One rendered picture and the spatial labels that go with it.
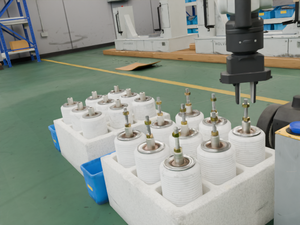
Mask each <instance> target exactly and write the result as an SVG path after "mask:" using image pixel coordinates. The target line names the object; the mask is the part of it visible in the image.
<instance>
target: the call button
mask: <svg viewBox="0 0 300 225"><path fill-rule="evenodd" d="M289 128H290V129H291V130H292V132H294V133H300V121H294V122H292V123H290V125H289Z"/></svg>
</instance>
